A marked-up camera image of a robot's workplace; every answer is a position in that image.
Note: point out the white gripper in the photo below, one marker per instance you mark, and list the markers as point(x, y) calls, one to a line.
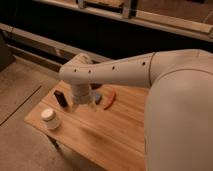
point(82, 94)

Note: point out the white ceramic cup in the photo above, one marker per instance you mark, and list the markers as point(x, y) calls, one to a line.
point(50, 119)

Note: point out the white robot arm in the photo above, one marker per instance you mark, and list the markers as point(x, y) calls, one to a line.
point(178, 119)

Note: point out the black eraser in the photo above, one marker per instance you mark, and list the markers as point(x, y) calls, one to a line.
point(61, 98)

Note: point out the blue sponge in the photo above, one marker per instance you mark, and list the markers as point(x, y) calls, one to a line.
point(98, 98)

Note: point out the dark red bowl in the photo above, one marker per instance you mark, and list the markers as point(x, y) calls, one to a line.
point(95, 86)

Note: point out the red chili pepper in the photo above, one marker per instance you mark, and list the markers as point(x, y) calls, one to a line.
point(110, 100)

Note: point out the wooden table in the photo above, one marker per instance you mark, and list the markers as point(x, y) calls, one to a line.
point(112, 138)

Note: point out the wooden shelf rail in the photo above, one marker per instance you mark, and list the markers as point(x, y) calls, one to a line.
point(58, 29)

